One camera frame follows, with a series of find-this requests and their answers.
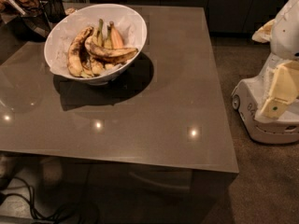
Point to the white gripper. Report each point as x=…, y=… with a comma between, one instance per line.
x=287, y=32

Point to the dark spotted top banana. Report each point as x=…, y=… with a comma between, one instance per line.
x=110, y=55

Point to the white bowl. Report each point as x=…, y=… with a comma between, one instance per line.
x=128, y=22

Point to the orange-yellow right banana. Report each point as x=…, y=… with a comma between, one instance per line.
x=116, y=39

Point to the small green-yellow banana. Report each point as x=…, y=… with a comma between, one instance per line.
x=108, y=41

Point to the green-stemmed middle banana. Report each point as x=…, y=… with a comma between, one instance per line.
x=97, y=34

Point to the long left spotted banana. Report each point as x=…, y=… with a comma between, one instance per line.
x=73, y=56

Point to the black mesh pen cup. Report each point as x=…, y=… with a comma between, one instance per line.
x=54, y=10

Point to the dark tray with clutter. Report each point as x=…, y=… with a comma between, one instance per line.
x=28, y=18

